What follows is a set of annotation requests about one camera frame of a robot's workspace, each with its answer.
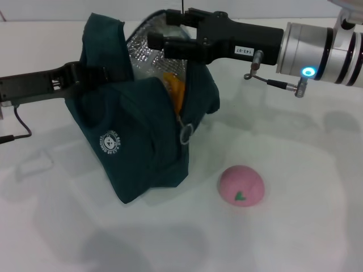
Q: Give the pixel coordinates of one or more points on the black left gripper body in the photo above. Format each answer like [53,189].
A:
[31,85]

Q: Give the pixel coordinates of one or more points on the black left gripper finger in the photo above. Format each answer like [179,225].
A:
[107,75]

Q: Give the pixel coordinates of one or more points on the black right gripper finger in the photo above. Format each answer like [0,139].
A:
[181,49]
[187,18]

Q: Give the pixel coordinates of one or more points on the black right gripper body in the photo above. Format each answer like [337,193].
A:
[241,39]

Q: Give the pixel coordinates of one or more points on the yellow banana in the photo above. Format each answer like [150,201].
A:
[177,90]

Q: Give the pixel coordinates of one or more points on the dark teal insulated lunch bag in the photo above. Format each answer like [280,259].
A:
[133,141]

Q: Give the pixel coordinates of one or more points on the pink peach toy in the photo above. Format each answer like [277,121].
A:
[241,181]

